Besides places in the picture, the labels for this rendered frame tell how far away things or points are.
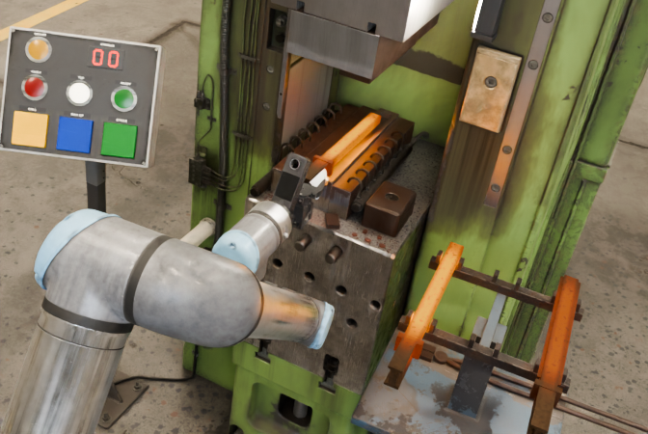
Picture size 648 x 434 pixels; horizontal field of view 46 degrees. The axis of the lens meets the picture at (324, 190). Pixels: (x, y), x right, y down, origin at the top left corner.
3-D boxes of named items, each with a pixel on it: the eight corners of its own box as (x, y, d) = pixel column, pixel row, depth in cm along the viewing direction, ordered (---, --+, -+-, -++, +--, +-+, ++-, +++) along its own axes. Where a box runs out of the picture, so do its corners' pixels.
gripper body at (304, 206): (283, 204, 167) (256, 231, 158) (286, 172, 163) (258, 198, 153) (313, 217, 165) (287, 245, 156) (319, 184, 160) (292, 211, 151)
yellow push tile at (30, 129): (44, 147, 172) (47, 114, 171) (10, 143, 172) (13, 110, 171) (47, 147, 174) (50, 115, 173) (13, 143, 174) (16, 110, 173)
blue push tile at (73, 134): (89, 153, 173) (92, 120, 173) (55, 149, 172) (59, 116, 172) (90, 153, 174) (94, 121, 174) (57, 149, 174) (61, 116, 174)
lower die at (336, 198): (345, 220, 175) (351, 189, 171) (270, 190, 181) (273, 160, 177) (409, 147, 208) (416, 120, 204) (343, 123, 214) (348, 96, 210)
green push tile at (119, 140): (133, 159, 173) (137, 126, 173) (100, 154, 173) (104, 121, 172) (135, 159, 175) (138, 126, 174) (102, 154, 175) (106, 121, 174)
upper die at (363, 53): (371, 80, 156) (379, 36, 151) (285, 51, 162) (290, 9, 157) (437, 23, 189) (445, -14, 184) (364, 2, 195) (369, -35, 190)
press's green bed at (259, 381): (335, 507, 216) (361, 394, 191) (223, 449, 228) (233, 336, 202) (403, 382, 260) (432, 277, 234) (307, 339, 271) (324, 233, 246)
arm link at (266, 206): (244, 203, 149) (287, 221, 146) (256, 192, 153) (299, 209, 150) (241, 240, 154) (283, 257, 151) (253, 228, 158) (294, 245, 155)
